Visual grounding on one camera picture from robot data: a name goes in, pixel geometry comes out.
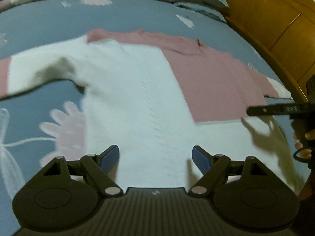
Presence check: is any blue lower pillow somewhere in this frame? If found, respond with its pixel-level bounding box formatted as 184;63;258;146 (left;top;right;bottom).
174;2;227;24

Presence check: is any person's right hand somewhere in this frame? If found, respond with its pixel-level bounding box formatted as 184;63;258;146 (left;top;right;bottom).
293;129;315;159

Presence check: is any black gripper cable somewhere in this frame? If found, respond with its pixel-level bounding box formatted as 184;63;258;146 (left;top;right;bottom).
293;147;315;170

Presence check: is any wooden headboard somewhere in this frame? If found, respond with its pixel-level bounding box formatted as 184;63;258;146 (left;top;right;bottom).
226;0;314;101

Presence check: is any blue floral bed sheet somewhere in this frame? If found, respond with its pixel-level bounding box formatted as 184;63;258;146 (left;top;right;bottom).
1;0;309;192

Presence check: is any pink and white knit sweater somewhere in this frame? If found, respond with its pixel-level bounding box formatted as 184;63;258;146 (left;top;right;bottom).
1;29;304;193

